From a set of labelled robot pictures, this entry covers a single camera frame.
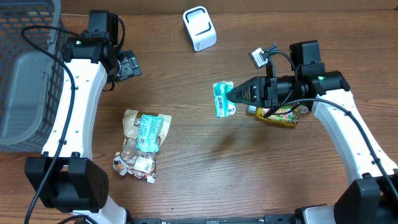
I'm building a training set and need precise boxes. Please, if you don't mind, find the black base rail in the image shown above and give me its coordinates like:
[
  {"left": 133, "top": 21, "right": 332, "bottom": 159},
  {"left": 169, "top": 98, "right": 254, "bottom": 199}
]
[{"left": 129, "top": 214, "right": 302, "bottom": 224}]

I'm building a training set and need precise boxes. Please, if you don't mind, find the beige brown snack bag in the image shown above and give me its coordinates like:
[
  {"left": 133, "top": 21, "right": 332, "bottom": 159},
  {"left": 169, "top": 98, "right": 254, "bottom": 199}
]
[{"left": 113, "top": 110, "right": 172, "bottom": 184}]

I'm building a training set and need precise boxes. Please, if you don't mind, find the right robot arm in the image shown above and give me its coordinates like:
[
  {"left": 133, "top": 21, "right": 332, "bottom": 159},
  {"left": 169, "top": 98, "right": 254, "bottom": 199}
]
[{"left": 227, "top": 40, "right": 397, "bottom": 223}]

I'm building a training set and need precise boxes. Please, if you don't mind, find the teal wet wipes pack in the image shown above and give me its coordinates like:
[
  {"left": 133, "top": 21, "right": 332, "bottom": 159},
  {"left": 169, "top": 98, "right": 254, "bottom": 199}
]
[{"left": 136, "top": 114, "right": 164, "bottom": 152}]

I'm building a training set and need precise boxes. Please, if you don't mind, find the yellow drink bottle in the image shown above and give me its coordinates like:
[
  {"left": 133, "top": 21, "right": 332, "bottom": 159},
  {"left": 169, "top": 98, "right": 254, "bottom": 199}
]
[{"left": 246, "top": 105, "right": 300, "bottom": 128}]

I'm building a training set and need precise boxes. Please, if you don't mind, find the dark grey plastic basket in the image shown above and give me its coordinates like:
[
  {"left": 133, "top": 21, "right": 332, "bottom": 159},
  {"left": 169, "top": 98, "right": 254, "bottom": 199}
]
[{"left": 1, "top": 0, "right": 68, "bottom": 152}]

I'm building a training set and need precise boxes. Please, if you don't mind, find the white barcode scanner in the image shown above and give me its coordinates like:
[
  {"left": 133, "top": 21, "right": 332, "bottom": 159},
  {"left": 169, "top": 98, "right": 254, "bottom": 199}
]
[{"left": 182, "top": 6, "right": 217, "bottom": 52}]

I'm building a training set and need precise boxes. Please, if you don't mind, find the green lidded cup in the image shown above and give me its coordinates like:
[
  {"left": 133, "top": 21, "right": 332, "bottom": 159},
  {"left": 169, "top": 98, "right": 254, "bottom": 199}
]
[{"left": 298, "top": 105, "right": 309, "bottom": 114}]

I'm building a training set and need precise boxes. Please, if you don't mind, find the teal tissue pack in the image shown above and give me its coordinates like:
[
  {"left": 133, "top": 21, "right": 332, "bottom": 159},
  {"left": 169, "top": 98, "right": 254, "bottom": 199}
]
[{"left": 213, "top": 81, "right": 236, "bottom": 118}]

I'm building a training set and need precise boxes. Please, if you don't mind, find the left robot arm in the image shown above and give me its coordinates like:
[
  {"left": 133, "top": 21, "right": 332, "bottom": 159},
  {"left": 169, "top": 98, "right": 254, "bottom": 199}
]
[{"left": 25, "top": 10, "right": 141, "bottom": 223}]

